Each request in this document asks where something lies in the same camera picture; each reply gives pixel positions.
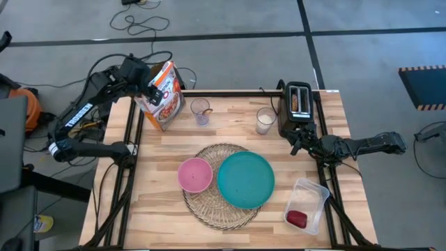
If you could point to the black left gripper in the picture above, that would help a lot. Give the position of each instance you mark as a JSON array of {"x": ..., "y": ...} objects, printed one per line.
[{"x": 136, "y": 75}]

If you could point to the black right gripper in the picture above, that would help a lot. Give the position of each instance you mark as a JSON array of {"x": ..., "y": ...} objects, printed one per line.
[{"x": 308, "y": 139}]

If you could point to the orange white cereal box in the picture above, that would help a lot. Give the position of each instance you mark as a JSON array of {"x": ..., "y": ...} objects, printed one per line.
[{"x": 167, "y": 111}]

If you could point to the clear plastic container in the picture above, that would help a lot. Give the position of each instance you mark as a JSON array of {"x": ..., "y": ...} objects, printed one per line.
[{"x": 308, "y": 198}]

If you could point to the red apple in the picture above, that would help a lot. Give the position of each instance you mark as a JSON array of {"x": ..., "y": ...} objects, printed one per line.
[{"x": 297, "y": 219}]

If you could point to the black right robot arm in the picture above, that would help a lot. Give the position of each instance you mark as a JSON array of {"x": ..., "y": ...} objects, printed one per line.
[{"x": 366, "y": 144}]

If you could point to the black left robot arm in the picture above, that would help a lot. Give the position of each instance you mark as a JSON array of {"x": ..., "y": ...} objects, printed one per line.
[{"x": 78, "y": 115}]

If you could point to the black two-slot toaster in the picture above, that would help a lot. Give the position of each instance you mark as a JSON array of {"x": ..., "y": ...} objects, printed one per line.
[{"x": 296, "y": 115}]

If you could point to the glass of milk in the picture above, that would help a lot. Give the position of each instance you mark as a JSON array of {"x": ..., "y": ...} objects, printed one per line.
[{"x": 265, "y": 120}]

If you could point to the empty clear drinking glass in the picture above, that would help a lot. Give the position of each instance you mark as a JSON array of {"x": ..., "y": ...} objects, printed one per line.
[{"x": 200, "y": 116}]

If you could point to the teal plate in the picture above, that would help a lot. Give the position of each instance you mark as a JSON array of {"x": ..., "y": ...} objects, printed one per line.
[{"x": 244, "y": 181}]

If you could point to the pink bowl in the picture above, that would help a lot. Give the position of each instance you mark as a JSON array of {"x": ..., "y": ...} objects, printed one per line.
[{"x": 195, "y": 174}]

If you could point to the black power strip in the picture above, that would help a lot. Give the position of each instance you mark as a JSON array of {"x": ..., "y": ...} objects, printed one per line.
[{"x": 129, "y": 1}]

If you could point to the round woven straw placemat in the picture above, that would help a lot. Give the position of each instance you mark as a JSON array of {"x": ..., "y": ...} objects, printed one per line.
[{"x": 212, "y": 209}]

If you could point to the orange vacuum cleaner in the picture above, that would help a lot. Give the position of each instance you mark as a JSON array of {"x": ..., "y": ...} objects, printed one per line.
[{"x": 31, "y": 108}]

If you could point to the black desk leg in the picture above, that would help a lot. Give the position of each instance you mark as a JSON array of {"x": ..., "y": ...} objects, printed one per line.
[{"x": 55, "y": 186}]

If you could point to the grey tripod foot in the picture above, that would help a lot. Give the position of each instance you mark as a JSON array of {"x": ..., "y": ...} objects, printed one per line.
[{"x": 432, "y": 132}]

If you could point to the dark mat with hazard stripes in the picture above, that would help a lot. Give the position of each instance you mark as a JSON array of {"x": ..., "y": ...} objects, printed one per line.
[{"x": 423, "y": 87}]

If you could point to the large dark grey panel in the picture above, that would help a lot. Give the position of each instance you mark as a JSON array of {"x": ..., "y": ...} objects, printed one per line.
[{"x": 12, "y": 146}]

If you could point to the yellow white shoe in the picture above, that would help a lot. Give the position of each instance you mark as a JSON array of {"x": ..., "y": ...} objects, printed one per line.
[{"x": 43, "y": 224}]

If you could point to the dark grey cabinet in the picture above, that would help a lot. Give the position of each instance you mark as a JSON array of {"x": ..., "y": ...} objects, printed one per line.
[{"x": 17, "y": 219}]

